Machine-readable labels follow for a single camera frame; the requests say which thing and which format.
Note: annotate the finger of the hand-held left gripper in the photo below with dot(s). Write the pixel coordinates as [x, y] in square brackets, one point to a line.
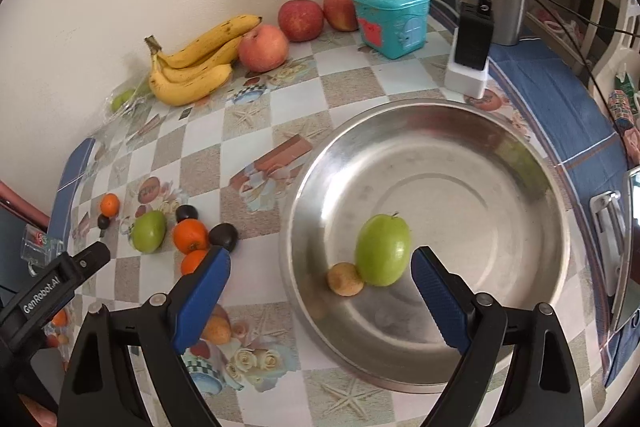
[92, 257]

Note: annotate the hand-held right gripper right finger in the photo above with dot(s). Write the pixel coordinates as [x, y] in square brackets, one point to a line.
[435, 292]

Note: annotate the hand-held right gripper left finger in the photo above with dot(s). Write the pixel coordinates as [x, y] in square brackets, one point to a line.
[202, 302]

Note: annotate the orange tangerine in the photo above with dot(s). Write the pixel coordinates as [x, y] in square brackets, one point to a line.
[60, 318]
[190, 235]
[192, 263]
[110, 204]

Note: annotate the green jujube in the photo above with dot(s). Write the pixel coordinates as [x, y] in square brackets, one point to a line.
[149, 232]
[382, 252]

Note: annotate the dark plum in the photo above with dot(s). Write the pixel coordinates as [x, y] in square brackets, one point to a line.
[186, 213]
[223, 237]

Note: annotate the stainless steel basin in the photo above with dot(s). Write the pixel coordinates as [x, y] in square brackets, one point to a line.
[475, 207]

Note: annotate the small brown fruit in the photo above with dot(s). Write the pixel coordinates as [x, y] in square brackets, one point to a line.
[345, 279]

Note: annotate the clear plastic tray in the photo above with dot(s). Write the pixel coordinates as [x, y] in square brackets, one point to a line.
[117, 122]

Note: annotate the small green fruit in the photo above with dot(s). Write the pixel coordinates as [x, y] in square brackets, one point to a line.
[122, 99]

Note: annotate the silver metal stand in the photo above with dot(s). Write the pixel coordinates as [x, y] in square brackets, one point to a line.
[607, 232]

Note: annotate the yellow banana bunch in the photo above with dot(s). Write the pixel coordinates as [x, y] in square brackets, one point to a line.
[195, 82]

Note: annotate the white power strip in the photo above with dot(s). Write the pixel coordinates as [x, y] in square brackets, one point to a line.
[465, 82]

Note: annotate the printed checkered tablecloth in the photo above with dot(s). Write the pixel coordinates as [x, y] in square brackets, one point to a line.
[350, 72]

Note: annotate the black charger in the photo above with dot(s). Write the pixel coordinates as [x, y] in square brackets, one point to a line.
[472, 37]

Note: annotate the red apple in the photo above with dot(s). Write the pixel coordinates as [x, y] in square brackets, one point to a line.
[300, 20]
[341, 7]
[263, 48]

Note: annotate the colourful patterned box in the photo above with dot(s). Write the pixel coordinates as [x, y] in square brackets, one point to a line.
[622, 109]

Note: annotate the teal house-shaped box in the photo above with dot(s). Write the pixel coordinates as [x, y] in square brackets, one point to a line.
[395, 22]

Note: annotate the green carton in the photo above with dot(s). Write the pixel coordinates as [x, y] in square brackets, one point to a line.
[625, 82]

